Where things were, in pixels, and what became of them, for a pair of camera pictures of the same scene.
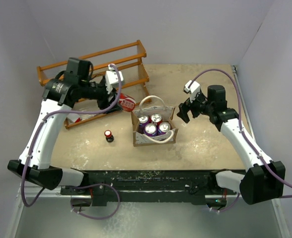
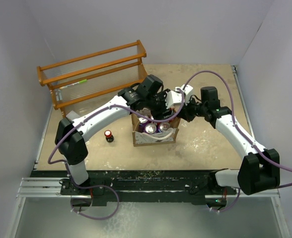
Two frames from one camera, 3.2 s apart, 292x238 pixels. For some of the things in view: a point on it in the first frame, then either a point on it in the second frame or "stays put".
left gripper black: (104, 102) to (158, 115)
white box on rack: (73, 116) stays put
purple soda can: (143, 120) stays put
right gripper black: (184, 107) stays put
